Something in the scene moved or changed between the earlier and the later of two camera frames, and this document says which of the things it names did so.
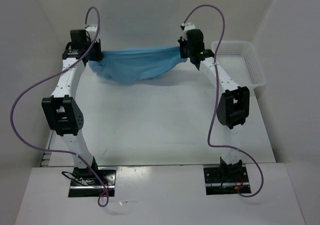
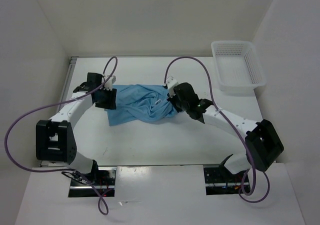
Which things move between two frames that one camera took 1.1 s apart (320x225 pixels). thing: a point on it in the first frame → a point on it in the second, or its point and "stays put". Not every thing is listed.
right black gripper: x=182 y=42 → x=172 y=100
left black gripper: x=98 y=56 → x=111 y=103
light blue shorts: x=133 y=65 → x=140 y=102
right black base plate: x=225 y=180 stays put
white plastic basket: x=240 y=60 stays put
